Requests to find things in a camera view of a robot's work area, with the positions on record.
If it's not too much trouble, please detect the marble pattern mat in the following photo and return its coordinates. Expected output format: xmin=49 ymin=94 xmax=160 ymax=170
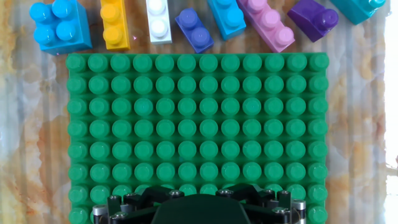
xmin=0 ymin=0 xmax=388 ymax=224

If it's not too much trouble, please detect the sky blue three-stud block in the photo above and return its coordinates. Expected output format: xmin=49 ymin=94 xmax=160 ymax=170
xmin=207 ymin=0 xmax=247 ymax=41

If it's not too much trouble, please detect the green studded baseplate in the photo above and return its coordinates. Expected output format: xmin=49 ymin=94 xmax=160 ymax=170
xmin=65 ymin=52 xmax=330 ymax=224

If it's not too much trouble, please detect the dark purple sloped block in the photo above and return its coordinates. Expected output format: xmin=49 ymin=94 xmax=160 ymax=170
xmin=287 ymin=0 xmax=340 ymax=43

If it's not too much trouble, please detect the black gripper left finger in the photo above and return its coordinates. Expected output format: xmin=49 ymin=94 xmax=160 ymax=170
xmin=92 ymin=185 xmax=185 ymax=224

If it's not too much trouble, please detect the orange-yellow four-stud long block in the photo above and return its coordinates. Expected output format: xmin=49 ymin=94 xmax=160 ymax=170
xmin=99 ymin=0 xmax=131 ymax=52

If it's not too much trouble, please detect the white four-stud long block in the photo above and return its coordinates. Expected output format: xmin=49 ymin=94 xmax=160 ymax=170
xmin=146 ymin=0 xmax=173 ymax=45

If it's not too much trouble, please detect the indigo two-stud block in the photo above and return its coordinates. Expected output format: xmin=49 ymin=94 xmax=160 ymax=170
xmin=174 ymin=7 xmax=215 ymax=54

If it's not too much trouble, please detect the teal long block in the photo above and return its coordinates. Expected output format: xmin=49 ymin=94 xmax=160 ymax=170
xmin=329 ymin=0 xmax=386 ymax=26

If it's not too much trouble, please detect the pink long block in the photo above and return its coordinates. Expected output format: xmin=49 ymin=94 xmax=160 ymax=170
xmin=236 ymin=0 xmax=295 ymax=53

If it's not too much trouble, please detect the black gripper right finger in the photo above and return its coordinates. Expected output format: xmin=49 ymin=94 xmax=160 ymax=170
xmin=216 ymin=182 xmax=308 ymax=224

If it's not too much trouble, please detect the blue square four-stud block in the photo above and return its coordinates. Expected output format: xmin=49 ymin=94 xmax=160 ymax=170
xmin=29 ymin=0 xmax=93 ymax=56

